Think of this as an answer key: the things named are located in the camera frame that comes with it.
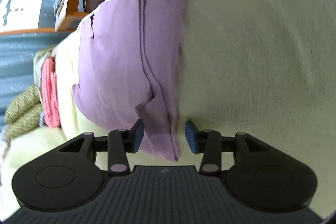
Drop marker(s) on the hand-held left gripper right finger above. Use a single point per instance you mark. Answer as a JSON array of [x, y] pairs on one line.
[[190, 140]]

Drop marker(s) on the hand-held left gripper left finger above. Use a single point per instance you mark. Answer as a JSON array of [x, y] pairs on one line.
[[139, 136]]

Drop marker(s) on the purple garment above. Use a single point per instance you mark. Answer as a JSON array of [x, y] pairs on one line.
[[126, 56]]

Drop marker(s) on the pink blanket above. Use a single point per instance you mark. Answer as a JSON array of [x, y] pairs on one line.
[[50, 92]]

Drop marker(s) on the green covered sofa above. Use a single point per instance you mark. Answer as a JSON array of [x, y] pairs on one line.
[[249, 43]]

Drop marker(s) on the green zigzag cushion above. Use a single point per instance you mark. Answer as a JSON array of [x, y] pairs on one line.
[[21, 108]]

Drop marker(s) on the blue curtain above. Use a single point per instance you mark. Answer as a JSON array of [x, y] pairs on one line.
[[21, 56]]

